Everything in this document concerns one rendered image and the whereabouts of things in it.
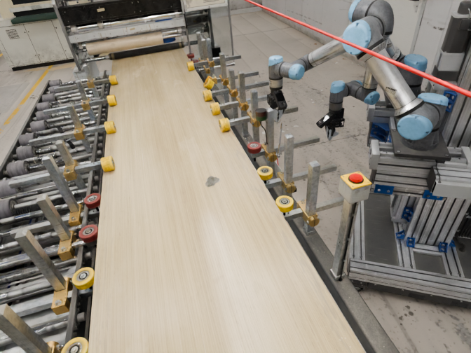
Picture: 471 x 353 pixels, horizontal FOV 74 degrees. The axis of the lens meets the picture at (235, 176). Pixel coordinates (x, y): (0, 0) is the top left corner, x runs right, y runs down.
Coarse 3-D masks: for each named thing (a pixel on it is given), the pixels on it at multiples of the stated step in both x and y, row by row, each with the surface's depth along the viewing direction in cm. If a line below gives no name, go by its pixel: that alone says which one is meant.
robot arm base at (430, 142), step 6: (432, 132) 135; (438, 132) 138; (402, 138) 144; (426, 138) 136; (432, 138) 136; (438, 138) 138; (408, 144) 141; (414, 144) 139; (420, 144) 138; (426, 144) 137; (432, 144) 138; (420, 150) 139; (426, 150) 138
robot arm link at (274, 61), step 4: (272, 56) 161; (276, 56) 160; (280, 56) 159; (268, 60) 160; (272, 60) 158; (276, 60) 157; (280, 60) 158; (268, 64) 161; (272, 64) 159; (276, 64) 158; (268, 68) 162; (272, 68) 160; (276, 68) 158; (268, 72) 164; (272, 72) 161; (276, 72) 159; (272, 76) 163; (276, 76) 162; (280, 76) 163; (276, 80) 163
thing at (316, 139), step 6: (306, 138) 189; (312, 138) 188; (318, 138) 188; (282, 144) 185; (294, 144) 185; (300, 144) 187; (306, 144) 188; (276, 150) 184; (282, 150) 185; (252, 156) 181; (258, 156) 182
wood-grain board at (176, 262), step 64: (128, 64) 324; (128, 128) 210; (192, 128) 203; (128, 192) 156; (192, 192) 151; (256, 192) 147; (128, 256) 123; (192, 256) 121; (256, 256) 118; (128, 320) 102; (192, 320) 100; (256, 320) 99; (320, 320) 97
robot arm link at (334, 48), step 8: (376, 16) 130; (384, 24) 125; (384, 32) 126; (336, 40) 144; (320, 48) 152; (328, 48) 147; (336, 48) 144; (304, 56) 161; (312, 56) 155; (320, 56) 152; (328, 56) 150; (312, 64) 158
